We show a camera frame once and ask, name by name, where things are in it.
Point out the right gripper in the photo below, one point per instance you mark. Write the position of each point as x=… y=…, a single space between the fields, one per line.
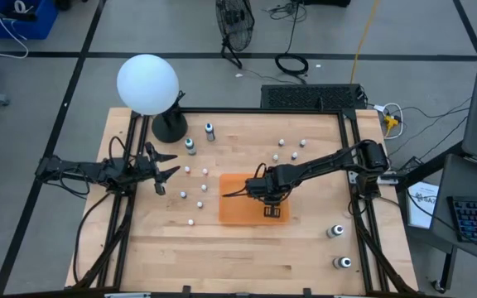
x=265 y=188

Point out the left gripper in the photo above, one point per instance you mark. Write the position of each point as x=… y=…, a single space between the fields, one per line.
x=147 y=169

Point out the large green-tipped coloring bottle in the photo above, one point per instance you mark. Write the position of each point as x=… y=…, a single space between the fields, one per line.
x=190 y=148

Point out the large blue-tipped coloring bottle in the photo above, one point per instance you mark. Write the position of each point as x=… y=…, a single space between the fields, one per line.
x=210 y=134

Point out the small green food coloring bottle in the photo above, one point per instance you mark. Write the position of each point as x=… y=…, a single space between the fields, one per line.
x=275 y=157

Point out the large purple-tipped coloring bottle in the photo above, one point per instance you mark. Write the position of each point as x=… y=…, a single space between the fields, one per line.
x=334 y=232

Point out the small black food coloring bottle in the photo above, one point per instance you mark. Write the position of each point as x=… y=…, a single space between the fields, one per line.
x=281 y=142

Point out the small brown food coloring bottle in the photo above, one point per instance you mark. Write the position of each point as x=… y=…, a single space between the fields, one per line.
x=302 y=142

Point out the large black-tipped coloring bottle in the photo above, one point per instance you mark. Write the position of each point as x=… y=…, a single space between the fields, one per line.
x=341 y=262

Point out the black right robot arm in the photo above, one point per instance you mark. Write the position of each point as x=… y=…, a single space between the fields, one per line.
x=325 y=161

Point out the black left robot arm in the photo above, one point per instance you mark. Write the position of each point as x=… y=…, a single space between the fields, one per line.
x=81 y=169

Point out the translucent orange plastic bin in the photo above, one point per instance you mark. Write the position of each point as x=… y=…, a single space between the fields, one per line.
x=236 y=211

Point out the white globe lamp black stand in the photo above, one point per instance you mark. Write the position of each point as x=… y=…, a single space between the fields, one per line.
x=147 y=83

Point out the yellow power plug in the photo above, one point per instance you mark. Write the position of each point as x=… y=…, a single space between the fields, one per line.
x=391 y=121

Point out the white paper sheet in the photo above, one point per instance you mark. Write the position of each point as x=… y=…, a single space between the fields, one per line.
x=422 y=207

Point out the black floor fan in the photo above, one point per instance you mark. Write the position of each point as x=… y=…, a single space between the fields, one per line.
x=234 y=25

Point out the dark desk with keyboard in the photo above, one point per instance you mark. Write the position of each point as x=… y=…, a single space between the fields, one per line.
x=454 y=178

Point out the large blue plastic bin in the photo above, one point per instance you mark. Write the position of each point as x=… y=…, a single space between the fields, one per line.
x=35 y=25

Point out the black backlit keyboard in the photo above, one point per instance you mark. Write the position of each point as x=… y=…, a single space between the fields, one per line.
x=474 y=219

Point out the black aluminium table frame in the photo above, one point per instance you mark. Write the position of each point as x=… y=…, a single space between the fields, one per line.
x=263 y=111

